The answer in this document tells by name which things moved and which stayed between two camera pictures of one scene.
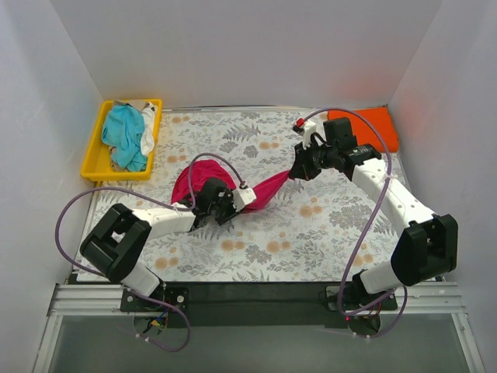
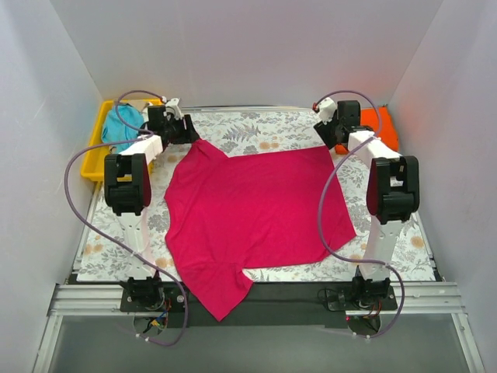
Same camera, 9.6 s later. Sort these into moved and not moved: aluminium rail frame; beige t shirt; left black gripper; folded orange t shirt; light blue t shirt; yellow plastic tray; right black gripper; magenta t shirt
Moved: magenta t shirt; right black gripper; left black gripper
Not moved: beige t shirt; light blue t shirt; yellow plastic tray; aluminium rail frame; folded orange t shirt
